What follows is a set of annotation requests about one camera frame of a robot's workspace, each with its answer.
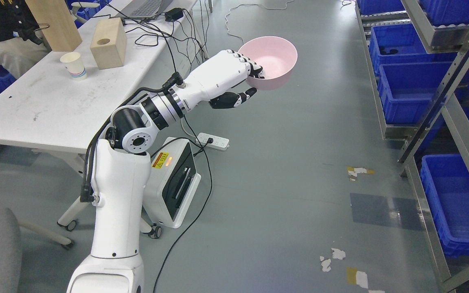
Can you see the laptop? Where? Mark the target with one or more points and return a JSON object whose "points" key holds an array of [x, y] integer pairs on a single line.
{"points": [[145, 8]]}

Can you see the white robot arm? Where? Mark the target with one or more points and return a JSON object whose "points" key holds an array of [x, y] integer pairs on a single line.
{"points": [[116, 173]]}

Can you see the pink bowl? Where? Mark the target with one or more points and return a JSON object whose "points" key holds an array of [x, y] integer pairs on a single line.
{"points": [[276, 55]]}

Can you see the white power strip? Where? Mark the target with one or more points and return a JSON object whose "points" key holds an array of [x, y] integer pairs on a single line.
{"points": [[212, 141]]}

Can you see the white table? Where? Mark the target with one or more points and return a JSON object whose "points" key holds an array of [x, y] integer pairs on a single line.
{"points": [[47, 109]]}

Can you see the tall wooden block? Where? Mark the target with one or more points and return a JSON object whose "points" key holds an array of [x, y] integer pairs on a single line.
{"points": [[60, 31]]}

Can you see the person in black shirt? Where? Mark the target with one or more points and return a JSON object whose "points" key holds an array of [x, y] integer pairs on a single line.
{"points": [[22, 44]]}

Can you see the steel rack with bins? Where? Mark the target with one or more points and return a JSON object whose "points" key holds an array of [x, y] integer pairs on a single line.
{"points": [[452, 278]]}

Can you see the paper cup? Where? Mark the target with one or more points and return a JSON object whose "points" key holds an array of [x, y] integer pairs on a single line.
{"points": [[72, 61]]}

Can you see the white control box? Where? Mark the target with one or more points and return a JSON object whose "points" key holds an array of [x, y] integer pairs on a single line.
{"points": [[172, 183]]}

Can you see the wooden block with hole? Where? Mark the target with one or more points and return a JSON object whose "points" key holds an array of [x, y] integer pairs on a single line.
{"points": [[109, 43]]}

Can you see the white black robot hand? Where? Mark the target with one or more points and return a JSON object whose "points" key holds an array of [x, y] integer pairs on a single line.
{"points": [[210, 82]]}

